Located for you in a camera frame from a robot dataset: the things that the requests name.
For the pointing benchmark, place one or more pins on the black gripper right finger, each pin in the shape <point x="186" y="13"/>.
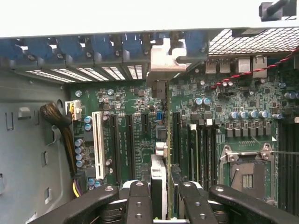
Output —
<point x="194" y="205"/>

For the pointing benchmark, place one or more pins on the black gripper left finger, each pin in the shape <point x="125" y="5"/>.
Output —
<point x="137" y="205"/>

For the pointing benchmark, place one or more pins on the long black expansion slot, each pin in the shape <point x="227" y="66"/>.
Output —
<point x="176" y="130"/>
<point x="130" y="147"/>
<point x="115" y="149"/>

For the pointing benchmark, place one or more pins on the CPU socket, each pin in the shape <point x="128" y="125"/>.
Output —
<point x="250" y="177"/>

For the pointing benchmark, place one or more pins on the white expansion slot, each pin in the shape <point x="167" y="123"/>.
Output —
<point x="98" y="144"/>

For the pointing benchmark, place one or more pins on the short black expansion slot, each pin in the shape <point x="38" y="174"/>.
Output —
<point x="145" y="123"/>

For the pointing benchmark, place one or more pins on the green motherboard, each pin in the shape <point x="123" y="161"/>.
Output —
<point x="233" y="98"/>

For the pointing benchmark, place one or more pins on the open grey PC case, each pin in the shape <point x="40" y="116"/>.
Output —
<point x="28" y="140"/>

